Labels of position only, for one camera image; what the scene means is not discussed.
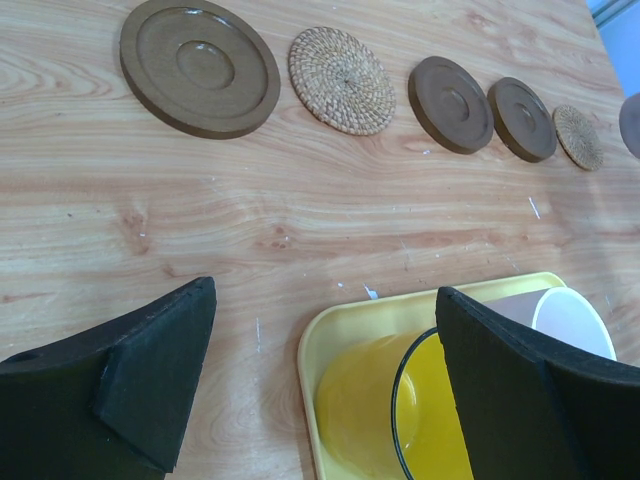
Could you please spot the pink mug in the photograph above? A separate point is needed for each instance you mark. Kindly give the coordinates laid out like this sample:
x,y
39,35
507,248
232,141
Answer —
x,y
561,313

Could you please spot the purple transparent cup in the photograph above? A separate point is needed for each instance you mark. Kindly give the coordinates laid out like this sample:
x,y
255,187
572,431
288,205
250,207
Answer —
x,y
629,124

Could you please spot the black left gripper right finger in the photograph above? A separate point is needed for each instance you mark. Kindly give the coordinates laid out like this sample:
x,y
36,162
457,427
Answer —
x,y
531,406

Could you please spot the light woven rattan coaster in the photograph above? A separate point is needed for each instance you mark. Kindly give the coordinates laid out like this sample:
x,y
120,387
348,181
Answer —
x,y
340,81

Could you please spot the dark brown coaster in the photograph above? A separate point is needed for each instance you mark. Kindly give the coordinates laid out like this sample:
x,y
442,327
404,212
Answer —
x,y
199,68
450,105
522,120

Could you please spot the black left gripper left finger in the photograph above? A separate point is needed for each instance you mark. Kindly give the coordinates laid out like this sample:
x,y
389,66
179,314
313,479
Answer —
x,y
113,401

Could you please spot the yellow plastic tray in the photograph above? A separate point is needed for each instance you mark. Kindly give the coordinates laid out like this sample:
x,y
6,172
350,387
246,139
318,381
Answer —
x,y
341,327

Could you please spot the yellow transparent cup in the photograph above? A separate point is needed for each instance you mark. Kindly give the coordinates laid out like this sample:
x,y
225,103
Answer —
x,y
386,410

